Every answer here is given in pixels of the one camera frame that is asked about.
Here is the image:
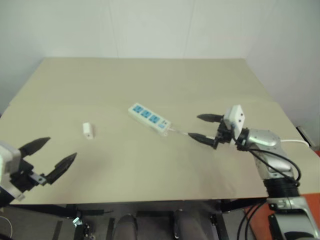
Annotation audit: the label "white plug adapter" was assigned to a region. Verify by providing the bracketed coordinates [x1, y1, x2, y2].
[82, 121, 94, 140]

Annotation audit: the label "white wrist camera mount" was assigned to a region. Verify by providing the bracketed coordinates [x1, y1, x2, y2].
[0, 140, 26, 203]
[222, 104, 246, 132]

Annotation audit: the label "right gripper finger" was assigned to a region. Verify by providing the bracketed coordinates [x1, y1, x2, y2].
[196, 113, 224, 123]
[187, 132, 218, 150]

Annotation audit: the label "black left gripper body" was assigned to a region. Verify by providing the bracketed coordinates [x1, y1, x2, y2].
[9, 158, 48, 195]

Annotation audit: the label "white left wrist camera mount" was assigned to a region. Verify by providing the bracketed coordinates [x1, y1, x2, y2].
[0, 140, 26, 203]

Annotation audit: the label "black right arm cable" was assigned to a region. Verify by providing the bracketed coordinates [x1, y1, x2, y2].
[233, 131, 302, 187]

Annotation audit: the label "white power cable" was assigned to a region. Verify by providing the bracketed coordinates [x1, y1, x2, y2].
[165, 127, 311, 149]

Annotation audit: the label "black table frame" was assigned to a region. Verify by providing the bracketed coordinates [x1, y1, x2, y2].
[0, 197, 269, 240]

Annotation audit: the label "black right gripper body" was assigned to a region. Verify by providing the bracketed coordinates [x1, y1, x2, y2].
[213, 119, 238, 149]

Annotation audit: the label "white power strip blue sockets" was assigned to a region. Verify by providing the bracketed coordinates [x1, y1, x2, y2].
[128, 102, 172, 133]

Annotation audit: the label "black cable bundle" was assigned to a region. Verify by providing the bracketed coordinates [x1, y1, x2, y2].
[237, 200, 267, 240]

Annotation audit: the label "dark rounded shape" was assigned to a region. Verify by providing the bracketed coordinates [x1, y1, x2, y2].
[116, 213, 139, 240]

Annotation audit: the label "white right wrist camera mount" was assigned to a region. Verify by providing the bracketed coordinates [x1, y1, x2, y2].
[222, 104, 246, 132]

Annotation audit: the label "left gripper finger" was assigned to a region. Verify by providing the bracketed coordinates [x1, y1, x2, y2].
[18, 136, 52, 159]
[44, 152, 78, 186]

